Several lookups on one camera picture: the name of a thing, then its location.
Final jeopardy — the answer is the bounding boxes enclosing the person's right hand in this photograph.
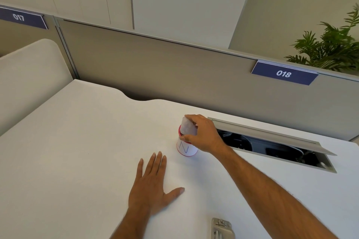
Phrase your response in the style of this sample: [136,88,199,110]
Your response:
[180,114,228,154]

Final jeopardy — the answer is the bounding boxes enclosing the person's left hand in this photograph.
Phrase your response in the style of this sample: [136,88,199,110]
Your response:
[128,151,185,217]

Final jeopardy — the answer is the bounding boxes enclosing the translucent white plastic cup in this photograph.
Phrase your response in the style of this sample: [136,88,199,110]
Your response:
[180,116,198,136]

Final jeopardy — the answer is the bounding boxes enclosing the person's right forearm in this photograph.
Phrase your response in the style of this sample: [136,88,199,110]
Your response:
[215,146,338,239]

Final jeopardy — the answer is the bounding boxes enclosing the person's left forearm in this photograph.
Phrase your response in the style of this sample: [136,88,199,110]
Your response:
[109,205,152,239]

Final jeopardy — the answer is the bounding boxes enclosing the red cup with white label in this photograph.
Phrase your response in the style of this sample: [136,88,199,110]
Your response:
[176,125,199,157]

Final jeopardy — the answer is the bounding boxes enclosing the silver metal clip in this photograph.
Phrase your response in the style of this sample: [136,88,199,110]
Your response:
[211,218,235,239]

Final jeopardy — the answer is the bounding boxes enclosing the grey desk partition panel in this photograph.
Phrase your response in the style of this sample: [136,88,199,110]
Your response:
[55,17,359,142]
[0,4,61,58]

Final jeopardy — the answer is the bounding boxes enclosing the blue partition sign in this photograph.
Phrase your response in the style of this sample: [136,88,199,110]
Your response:
[251,61,319,86]
[0,6,49,30]

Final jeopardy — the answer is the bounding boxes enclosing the white side divider panel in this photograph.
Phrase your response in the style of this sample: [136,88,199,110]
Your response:
[0,38,75,137]

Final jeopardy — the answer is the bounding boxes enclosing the green potted plant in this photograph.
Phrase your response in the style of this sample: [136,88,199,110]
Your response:
[284,4,359,72]

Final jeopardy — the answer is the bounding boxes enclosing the black cables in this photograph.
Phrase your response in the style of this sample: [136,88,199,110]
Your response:
[217,130,329,169]

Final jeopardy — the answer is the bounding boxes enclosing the grey cable tray flap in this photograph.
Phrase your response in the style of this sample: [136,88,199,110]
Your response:
[208,117,337,174]

